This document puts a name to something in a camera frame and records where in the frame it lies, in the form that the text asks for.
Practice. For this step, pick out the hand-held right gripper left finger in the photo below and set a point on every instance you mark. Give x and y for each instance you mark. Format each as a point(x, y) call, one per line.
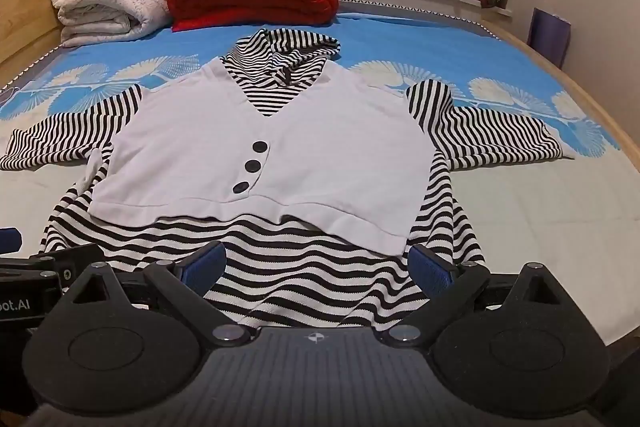
point(207, 264)

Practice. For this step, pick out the wooden bed frame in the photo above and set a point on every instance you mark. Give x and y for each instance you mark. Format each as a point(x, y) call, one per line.
point(575, 92)

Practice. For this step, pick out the striped and white hooded shirt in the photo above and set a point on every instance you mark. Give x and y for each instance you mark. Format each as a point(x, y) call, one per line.
point(200, 132)

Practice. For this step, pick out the wooden bed headboard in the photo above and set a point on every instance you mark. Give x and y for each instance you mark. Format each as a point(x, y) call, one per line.
point(30, 12)

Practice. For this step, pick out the white lacy folded quilt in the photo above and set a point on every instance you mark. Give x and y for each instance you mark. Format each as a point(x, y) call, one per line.
point(110, 17)

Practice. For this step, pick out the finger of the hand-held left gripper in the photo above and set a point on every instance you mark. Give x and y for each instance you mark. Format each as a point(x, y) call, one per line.
point(10, 241)

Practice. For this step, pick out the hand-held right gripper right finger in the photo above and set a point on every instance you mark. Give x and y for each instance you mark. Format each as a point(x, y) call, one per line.
point(429, 269)

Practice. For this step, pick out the purple bag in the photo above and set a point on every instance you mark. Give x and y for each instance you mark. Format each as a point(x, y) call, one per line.
point(550, 37)

